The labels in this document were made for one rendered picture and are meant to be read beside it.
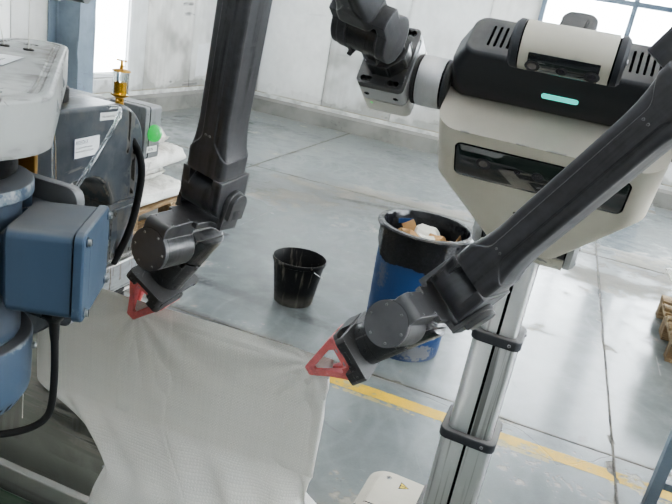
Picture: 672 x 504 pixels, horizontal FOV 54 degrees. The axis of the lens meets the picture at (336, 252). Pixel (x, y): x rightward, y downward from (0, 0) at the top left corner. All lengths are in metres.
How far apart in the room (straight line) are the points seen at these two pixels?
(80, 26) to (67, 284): 6.16
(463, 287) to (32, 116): 0.50
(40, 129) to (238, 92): 0.26
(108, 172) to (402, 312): 0.56
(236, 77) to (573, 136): 0.59
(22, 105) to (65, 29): 6.38
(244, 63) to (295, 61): 8.72
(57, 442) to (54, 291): 1.13
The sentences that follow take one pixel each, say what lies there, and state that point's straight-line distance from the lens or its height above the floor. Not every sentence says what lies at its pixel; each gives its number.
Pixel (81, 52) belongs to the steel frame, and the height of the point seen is 0.76.
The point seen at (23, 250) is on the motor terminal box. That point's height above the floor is 1.28.
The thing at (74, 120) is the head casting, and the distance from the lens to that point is 1.03.
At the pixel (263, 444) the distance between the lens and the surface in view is 1.03.
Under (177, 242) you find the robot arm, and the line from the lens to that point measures 0.86.
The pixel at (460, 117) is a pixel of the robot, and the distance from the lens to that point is 1.18.
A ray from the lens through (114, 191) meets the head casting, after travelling 1.14.
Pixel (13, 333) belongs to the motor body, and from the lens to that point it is 0.75.
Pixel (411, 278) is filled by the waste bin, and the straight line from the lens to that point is 3.09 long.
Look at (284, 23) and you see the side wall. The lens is 9.60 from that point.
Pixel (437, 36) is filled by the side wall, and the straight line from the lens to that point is 8.95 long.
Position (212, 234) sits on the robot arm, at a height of 1.22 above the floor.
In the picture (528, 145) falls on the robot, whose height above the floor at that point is 1.38.
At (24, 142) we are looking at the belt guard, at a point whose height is 1.38.
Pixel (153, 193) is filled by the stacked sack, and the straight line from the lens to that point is 4.44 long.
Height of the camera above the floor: 1.53
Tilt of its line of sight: 20 degrees down
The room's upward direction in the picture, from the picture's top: 11 degrees clockwise
